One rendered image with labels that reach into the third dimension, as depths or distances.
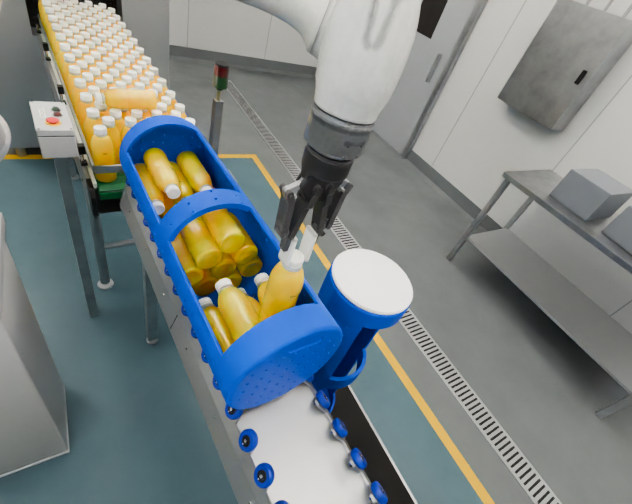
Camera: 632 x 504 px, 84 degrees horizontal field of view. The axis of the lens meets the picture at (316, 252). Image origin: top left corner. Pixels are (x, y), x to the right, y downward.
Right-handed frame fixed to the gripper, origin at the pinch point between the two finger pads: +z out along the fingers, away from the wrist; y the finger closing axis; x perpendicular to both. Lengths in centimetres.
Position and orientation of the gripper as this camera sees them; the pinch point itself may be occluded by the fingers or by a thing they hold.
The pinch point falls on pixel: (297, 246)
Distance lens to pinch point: 64.9
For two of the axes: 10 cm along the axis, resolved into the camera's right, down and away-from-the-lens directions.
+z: -2.8, 7.1, 6.5
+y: 8.0, -2.0, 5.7
